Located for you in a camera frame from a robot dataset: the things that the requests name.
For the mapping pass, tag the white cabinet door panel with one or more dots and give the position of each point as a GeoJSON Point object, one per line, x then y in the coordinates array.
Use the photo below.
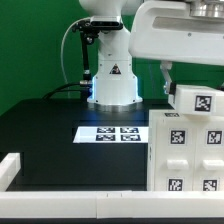
{"type": "Point", "coordinates": [209, 157]}

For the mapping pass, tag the black camera on stand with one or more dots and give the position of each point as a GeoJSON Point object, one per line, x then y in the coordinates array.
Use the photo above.
{"type": "Point", "coordinates": [89, 29]}

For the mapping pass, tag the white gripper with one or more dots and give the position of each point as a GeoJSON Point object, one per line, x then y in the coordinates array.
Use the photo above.
{"type": "Point", "coordinates": [190, 31]}

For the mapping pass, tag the white cabinet block with markers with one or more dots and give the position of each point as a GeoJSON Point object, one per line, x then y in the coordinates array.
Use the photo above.
{"type": "Point", "coordinates": [197, 100]}

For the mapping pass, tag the white U-shaped table fence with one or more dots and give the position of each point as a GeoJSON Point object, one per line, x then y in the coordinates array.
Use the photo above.
{"type": "Point", "coordinates": [102, 204]}

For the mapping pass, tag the white marker sheet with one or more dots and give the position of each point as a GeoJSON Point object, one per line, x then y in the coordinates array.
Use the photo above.
{"type": "Point", "coordinates": [111, 134]}

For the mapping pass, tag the white panel with knob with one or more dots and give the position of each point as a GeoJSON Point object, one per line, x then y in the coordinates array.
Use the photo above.
{"type": "Point", "coordinates": [175, 155]}

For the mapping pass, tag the white cabinet body box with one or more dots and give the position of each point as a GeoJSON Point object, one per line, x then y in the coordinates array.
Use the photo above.
{"type": "Point", "coordinates": [154, 117]}

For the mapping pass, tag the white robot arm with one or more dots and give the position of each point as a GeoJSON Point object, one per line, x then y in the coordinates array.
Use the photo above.
{"type": "Point", "coordinates": [114, 87]}

